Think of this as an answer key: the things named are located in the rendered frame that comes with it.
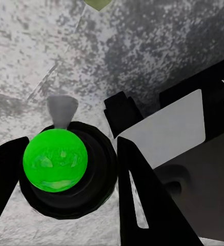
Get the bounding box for insectifuge atomizer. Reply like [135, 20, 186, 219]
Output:
[18, 94, 118, 220]

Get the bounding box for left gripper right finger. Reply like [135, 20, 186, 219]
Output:
[116, 133, 204, 246]

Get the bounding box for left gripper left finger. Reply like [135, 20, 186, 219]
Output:
[0, 137, 29, 216]

